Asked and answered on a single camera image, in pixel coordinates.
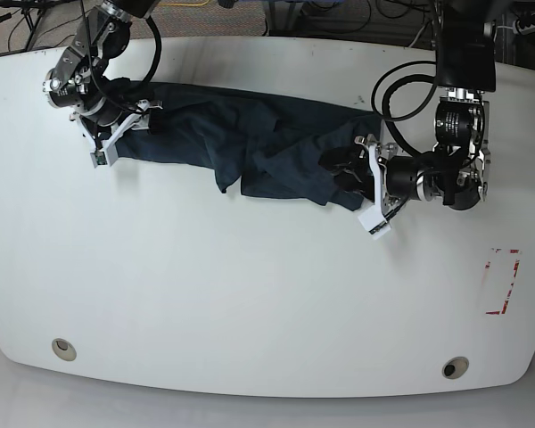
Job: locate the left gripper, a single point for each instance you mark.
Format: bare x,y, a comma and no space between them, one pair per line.
390,184

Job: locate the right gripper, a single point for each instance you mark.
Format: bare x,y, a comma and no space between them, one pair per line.
102,128

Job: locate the dark navy t-shirt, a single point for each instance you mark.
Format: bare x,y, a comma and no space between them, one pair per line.
270,144

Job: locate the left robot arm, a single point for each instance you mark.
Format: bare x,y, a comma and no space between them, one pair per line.
456,169

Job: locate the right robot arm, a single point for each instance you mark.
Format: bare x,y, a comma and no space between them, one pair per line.
78,80

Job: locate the red tape rectangle marking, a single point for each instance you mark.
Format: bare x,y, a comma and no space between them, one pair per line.
498,280

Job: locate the right table grommet hole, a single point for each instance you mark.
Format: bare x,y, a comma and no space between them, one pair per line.
455,368

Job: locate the table grommet hole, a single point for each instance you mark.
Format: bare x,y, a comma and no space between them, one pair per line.
64,350
455,368

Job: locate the white power strip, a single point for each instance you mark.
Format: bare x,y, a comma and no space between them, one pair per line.
525,24

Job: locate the left table grommet hole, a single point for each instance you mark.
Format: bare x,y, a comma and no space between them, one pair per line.
64,350

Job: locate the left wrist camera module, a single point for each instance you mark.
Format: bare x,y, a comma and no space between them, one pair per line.
374,225

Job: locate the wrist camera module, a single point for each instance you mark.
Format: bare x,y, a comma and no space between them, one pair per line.
105,157
374,225

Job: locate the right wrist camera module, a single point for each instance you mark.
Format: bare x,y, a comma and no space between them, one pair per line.
105,157

